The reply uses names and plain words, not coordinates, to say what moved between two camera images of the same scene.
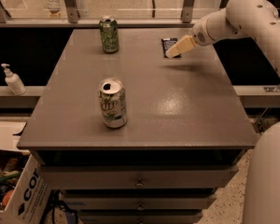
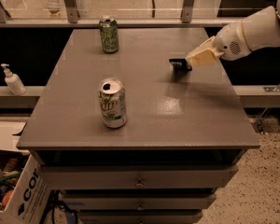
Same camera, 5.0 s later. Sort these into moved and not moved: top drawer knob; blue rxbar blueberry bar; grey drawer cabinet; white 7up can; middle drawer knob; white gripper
Moved: blue rxbar blueberry bar; white gripper
Not moved: white 7up can; grey drawer cabinet; top drawer knob; middle drawer knob
